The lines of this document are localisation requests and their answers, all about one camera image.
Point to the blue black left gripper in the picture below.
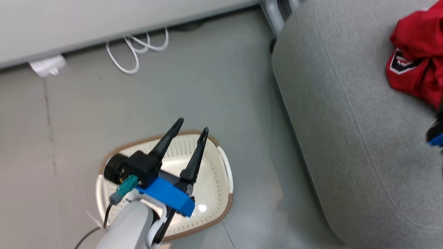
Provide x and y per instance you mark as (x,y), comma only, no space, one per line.
(169,199)

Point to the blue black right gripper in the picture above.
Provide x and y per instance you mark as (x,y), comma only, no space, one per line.
(436,135)

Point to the red basketball jersey clothing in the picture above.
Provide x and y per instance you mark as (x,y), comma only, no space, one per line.
(422,52)

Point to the white perforated laundry basket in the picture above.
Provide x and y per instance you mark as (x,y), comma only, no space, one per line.
(213,186)

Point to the grey fabric sofa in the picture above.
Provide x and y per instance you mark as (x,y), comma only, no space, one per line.
(353,121)

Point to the white zip tie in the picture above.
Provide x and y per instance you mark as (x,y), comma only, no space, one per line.
(94,219)

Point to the wide white partition panel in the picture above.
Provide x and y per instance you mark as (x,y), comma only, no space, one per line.
(104,24)

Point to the white power strip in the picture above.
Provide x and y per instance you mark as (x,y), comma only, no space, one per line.
(46,66)

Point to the grey partition foot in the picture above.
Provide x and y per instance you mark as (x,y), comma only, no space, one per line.
(273,15)
(293,4)

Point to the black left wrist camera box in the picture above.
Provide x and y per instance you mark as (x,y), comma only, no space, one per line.
(143,167)

